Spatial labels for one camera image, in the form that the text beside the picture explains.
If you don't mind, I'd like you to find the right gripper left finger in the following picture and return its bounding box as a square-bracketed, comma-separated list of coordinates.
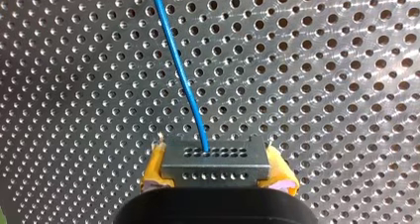
[140, 132, 175, 194]

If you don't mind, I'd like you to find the blue cable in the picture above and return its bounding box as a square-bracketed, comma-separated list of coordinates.
[148, 0, 271, 189]

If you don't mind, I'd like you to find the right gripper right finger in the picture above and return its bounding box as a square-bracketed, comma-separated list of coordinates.
[257, 142, 301, 197]

